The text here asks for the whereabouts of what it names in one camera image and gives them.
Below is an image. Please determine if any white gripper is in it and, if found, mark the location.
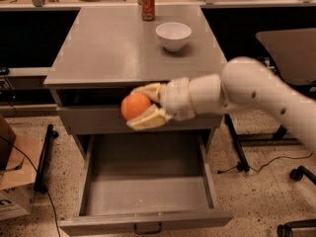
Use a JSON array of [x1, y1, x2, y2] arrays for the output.
[[126, 77, 196, 130]]

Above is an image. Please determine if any orange fruit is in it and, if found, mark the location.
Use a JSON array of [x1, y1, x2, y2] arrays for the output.
[[120, 93, 151, 120]]

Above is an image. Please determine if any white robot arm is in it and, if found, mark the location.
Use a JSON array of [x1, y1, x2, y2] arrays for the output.
[[126, 57, 316, 151]]

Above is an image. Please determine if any grey drawer cabinet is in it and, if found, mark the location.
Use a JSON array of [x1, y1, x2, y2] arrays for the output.
[[44, 4, 226, 153]]

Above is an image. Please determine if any grey top drawer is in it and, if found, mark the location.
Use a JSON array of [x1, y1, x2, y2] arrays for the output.
[[57, 105, 222, 134]]

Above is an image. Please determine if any open grey middle drawer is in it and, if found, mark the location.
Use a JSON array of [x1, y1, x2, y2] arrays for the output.
[[59, 131, 232, 237]]

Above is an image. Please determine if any white ceramic bowl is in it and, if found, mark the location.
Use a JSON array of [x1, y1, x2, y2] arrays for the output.
[[156, 22, 192, 51]]

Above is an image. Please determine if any black right floor bar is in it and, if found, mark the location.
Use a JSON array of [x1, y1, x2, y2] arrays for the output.
[[224, 115, 250, 172]]

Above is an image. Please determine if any black floor bar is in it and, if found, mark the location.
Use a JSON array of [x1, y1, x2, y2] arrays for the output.
[[34, 124, 59, 194], [224, 115, 250, 172]]

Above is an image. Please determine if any orange soda can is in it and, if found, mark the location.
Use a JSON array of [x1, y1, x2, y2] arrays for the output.
[[141, 0, 155, 21]]

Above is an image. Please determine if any black left floor bar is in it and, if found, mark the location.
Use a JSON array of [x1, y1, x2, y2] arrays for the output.
[[34, 124, 59, 194]]

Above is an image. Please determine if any brown cardboard box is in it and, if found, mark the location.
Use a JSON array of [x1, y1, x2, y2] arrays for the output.
[[0, 116, 41, 220]]

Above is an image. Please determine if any dark office chair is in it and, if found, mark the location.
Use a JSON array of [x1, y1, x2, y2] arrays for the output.
[[231, 29, 316, 149]]

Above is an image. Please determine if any black caster wheel leg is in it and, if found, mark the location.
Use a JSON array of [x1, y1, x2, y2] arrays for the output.
[[289, 166, 316, 185]]

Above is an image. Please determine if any black chair base bottom right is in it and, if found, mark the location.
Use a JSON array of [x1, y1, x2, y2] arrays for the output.
[[276, 219, 316, 237]]

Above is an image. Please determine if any black floor cable right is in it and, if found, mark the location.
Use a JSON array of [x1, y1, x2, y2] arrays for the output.
[[216, 151, 314, 175]]

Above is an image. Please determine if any black floor cable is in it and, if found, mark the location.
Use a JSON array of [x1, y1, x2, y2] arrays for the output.
[[0, 134, 62, 237], [216, 151, 314, 175]]

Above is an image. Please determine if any black floor cable left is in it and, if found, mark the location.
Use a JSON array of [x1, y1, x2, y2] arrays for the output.
[[0, 134, 62, 237]]

